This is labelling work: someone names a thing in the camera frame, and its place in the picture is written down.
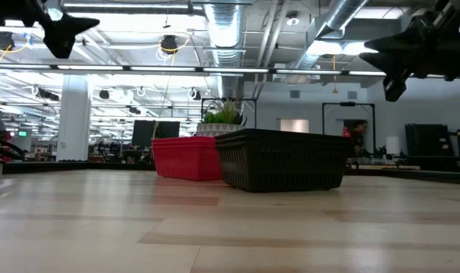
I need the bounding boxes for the red plastic basket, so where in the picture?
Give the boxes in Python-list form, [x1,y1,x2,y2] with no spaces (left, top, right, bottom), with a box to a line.
[152,139,221,145]
[152,136,220,141]
[153,142,224,181]

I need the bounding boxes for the silver ventilation duct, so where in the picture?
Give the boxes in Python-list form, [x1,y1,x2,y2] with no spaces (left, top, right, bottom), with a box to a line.
[202,0,248,99]
[286,0,369,83]

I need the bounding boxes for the long ceiling light strip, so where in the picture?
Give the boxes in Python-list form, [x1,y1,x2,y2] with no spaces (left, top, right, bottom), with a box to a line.
[0,63,449,79]

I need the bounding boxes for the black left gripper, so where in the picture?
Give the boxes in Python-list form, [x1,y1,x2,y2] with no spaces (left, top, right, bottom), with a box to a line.
[0,0,101,60]

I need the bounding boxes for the person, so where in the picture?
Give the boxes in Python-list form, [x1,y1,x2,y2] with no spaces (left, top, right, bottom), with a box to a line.
[342,120,368,168]

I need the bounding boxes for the black metal stand frame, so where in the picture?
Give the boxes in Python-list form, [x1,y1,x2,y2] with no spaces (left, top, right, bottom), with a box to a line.
[321,101,377,155]

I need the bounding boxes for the green succulent plant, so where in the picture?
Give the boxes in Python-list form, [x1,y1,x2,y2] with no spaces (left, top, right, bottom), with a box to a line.
[202,97,249,127]

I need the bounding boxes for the black equipment cart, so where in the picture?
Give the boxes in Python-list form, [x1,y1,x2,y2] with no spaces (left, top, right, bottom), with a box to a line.
[402,123,460,166]

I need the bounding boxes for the white square pillar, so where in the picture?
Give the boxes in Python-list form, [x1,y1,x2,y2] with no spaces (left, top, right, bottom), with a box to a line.
[56,74,93,162]

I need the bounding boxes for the black metal table frame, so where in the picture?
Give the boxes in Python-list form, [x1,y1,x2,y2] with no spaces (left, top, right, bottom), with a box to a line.
[2,161,460,182]

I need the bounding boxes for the white cylinder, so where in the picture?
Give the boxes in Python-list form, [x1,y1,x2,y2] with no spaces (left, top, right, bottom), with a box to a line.
[385,136,401,155]

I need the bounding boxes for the white patterned plant pot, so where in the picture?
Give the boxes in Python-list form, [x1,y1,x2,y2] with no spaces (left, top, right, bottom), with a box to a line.
[196,122,246,139]

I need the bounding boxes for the black computer monitor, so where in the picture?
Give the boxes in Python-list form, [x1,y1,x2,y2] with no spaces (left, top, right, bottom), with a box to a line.
[131,120,181,148]

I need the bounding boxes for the green potted plant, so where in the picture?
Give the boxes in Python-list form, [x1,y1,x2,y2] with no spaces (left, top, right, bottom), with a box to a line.
[200,97,258,130]

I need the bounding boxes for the black plastic basket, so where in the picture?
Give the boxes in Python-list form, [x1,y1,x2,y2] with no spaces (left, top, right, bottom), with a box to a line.
[216,140,352,193]
[214,128,354,136]
[214,133,354,143]

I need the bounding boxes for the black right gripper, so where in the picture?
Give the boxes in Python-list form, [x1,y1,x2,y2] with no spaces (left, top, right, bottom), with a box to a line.
[358,9,460,102]

